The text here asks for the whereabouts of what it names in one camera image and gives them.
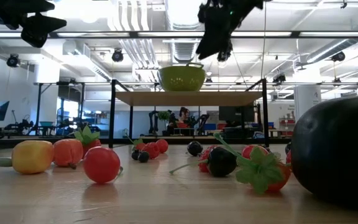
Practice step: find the red storage shelf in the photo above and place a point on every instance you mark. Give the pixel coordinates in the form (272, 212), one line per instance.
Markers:
(286, 122)

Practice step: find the dark toy avocado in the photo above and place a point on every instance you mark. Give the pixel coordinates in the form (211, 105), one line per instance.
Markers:
(337, 149)

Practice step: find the green colander bowl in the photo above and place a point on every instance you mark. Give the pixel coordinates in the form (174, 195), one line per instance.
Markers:
(182, 79)

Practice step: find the black background robot arm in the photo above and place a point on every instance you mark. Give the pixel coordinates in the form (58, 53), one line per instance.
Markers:
(153, 123)
(202, 121)

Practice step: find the green background plant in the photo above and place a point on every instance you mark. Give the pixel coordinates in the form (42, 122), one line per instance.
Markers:
(163, 115)

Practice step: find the person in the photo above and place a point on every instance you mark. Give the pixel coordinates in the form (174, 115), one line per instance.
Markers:
(183, 115)

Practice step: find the small dark toy blueberry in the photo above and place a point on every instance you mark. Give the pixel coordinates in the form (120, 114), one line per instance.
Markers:
(135, 154)
(143, 156)

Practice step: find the yellow orange toy peach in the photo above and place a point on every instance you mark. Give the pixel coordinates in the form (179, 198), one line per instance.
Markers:
(32, 156)

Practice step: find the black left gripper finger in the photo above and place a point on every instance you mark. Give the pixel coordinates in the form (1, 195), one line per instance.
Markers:
(11, 7)
(39, 29)

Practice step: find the white building pillar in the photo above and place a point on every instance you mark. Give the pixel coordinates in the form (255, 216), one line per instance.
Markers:
(47, 81)
(304, 102)

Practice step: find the black background monitor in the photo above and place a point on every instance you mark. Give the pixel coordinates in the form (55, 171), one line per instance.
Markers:
(236, 113)

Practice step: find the toy blackberry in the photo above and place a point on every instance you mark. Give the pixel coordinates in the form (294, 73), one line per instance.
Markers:
(194, 148)
(287, 147)

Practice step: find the long black linear light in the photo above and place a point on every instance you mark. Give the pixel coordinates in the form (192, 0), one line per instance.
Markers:
(172, 33)
(306, 83)

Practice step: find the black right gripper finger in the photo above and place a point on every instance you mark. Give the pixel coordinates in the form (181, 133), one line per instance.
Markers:
(213, 40)

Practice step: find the wooden riser shelf black legs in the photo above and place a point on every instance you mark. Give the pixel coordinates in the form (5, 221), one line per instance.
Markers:
(185, 99)

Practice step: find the toy strawberry green leaves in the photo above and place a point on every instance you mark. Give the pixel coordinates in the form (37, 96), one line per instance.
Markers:
(259, 174)
(87, 138)

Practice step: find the black toy cherry with stem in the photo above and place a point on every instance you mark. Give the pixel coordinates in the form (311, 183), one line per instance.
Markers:
(222, 161)

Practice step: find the black hanging spotlight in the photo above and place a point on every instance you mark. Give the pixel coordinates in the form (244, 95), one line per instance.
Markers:
(225, 54)
(338, 56)
(280, 78)
(12, 60)
(117, 56)

